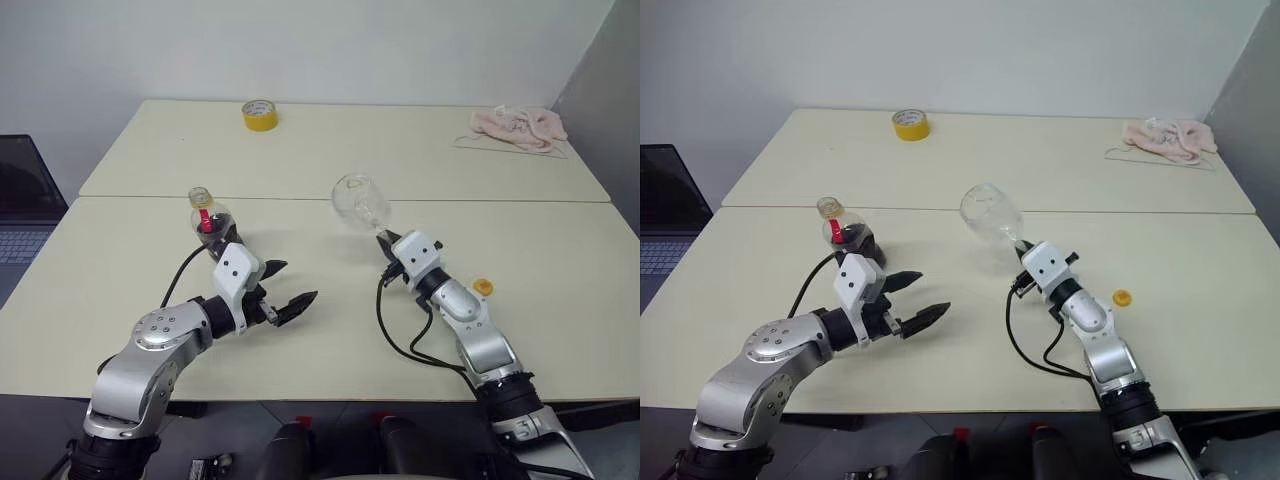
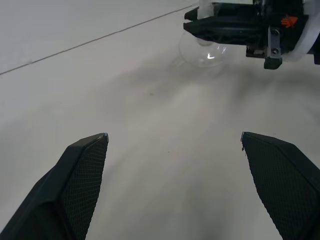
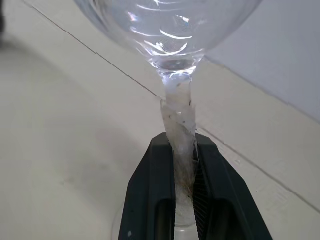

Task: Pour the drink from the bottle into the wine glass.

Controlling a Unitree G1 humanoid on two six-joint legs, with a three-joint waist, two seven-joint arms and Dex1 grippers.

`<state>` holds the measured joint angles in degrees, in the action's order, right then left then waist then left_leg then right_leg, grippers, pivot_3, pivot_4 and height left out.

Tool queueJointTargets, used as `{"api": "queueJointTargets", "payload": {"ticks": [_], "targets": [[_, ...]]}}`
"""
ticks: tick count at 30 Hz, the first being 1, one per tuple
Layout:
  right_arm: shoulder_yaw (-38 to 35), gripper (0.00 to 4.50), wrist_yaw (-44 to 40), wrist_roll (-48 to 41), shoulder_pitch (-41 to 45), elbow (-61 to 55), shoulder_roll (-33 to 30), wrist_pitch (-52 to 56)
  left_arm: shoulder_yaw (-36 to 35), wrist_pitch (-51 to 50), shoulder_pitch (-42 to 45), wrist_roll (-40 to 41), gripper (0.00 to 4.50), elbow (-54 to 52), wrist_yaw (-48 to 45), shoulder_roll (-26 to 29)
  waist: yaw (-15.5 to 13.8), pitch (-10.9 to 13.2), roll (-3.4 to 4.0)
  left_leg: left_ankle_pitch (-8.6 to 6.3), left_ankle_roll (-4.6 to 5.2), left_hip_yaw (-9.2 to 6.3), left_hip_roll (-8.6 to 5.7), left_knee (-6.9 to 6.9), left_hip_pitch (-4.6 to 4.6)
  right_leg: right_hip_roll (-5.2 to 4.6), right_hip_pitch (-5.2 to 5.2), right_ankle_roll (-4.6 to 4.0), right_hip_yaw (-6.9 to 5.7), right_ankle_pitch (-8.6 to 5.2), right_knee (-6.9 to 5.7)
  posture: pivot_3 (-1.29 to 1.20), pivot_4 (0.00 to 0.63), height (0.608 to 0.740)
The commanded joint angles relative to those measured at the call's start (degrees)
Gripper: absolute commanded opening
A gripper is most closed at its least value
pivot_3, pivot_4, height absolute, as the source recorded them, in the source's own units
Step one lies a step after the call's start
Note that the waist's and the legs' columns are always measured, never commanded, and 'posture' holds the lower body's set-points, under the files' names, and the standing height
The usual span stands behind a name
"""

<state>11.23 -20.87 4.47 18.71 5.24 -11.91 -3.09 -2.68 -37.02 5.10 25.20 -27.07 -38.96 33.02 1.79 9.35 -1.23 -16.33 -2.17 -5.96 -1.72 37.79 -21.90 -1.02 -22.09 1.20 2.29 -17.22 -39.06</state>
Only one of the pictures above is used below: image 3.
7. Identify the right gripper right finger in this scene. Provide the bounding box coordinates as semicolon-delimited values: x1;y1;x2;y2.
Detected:
191;133;274;240

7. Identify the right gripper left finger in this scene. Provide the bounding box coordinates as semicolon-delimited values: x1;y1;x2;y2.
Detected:
117;132;177;240

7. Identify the clear wine glass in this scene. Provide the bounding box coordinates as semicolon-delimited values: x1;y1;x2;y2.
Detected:
72;0;265;240

